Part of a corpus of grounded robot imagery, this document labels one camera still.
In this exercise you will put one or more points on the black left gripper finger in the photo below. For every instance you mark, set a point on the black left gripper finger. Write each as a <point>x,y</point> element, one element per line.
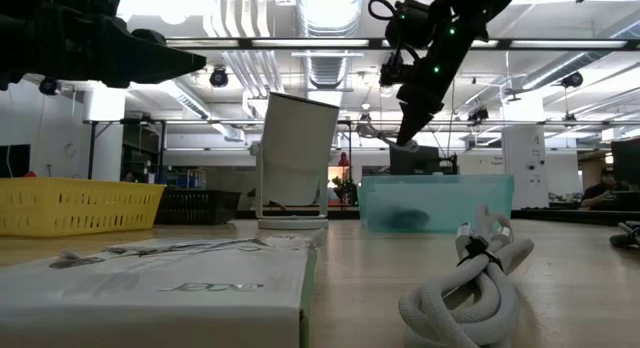
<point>160,50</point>
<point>155,70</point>

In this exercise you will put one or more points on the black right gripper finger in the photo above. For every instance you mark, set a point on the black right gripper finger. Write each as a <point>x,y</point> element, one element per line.
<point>415,120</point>

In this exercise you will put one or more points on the white Acer manual booklet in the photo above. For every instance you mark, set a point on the white Acer manual booklet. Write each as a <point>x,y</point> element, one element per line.
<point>150,298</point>

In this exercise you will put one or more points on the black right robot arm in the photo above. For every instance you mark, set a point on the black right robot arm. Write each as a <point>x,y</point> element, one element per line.
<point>480,5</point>

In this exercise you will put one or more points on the translucent green plastic bin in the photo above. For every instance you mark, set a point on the translucent green plastic bin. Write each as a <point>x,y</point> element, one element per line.
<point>450,203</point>

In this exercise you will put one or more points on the black ceiling spotlight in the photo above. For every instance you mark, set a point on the black ceiling spotlight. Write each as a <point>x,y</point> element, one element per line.
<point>572,80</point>
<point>218,78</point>
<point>48,86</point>

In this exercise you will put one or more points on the black computer monitor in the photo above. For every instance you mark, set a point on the black computer monitor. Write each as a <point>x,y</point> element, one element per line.
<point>425,163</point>

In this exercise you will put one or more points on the red lamp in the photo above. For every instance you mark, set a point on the red lamp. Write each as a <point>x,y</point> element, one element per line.
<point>344,160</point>

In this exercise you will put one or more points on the green potted plant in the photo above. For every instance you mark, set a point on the green potted plant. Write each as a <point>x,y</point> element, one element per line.
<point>347,190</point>

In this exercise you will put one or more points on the black background rack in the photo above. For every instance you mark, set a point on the black background rack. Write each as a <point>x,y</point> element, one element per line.
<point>91,148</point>

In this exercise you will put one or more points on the white pillar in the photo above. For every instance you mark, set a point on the white pillar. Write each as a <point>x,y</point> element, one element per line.
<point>525,178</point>

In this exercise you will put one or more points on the white cylindrical projector on stand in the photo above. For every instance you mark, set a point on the white cylindrical projector on stand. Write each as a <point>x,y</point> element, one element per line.
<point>295,153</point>

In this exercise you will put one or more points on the black plastic slotted basket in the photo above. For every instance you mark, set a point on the black plastic slotted basket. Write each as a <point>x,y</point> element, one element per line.
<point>200,208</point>

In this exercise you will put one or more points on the yellow plastic slotted basket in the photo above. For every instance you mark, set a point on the yellow plastic slotted basket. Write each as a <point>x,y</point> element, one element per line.
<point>75,208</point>

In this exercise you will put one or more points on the person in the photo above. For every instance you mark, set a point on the person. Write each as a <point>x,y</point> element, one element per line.
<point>597,193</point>

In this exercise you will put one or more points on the large dark monitor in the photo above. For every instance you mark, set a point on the large dark monitor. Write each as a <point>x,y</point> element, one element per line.
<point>627,163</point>

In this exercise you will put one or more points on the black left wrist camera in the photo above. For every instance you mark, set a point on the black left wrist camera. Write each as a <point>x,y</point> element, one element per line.
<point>60,0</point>

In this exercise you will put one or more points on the black hanging ceiling camera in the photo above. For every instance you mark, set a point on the black hanging ceiling camera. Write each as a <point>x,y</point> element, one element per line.
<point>390,70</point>

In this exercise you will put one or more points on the black overhead frame beam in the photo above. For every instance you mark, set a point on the black overhead frame beam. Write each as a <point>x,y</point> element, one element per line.
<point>245,43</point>

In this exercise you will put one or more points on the silver ceiling ventilation duct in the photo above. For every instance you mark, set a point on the silver ceiling ventilation duct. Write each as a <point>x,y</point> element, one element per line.
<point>327,18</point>

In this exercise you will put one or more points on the dark wall screen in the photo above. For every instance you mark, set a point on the dark wall screen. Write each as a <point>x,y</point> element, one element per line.
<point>15,160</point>

